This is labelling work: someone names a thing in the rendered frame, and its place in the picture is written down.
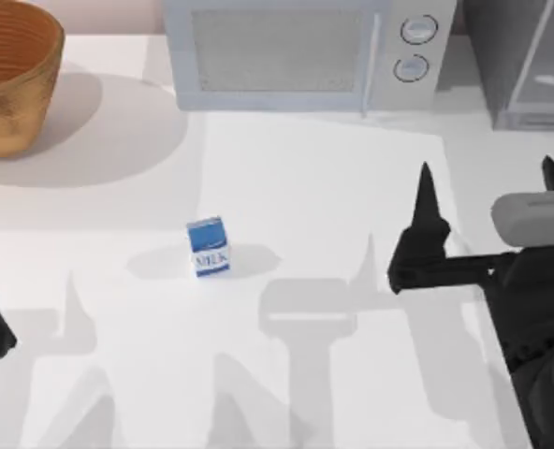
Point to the round microwave knob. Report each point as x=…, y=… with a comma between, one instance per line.
x=411, y=68
x=419, y=27

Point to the grey cabinet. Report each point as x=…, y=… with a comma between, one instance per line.
x=534, y=61

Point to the brown woven basket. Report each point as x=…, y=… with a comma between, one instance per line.
x=10, y=107

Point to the microwave oven door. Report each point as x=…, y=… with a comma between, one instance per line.
x=277, y=51

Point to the pale microwave oven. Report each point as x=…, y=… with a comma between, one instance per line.
x=412, y=96

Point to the blue and white milk carton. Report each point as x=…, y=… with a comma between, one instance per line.
x=210, y=248

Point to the pale grey rounded box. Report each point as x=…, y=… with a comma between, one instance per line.
x=534, y=217

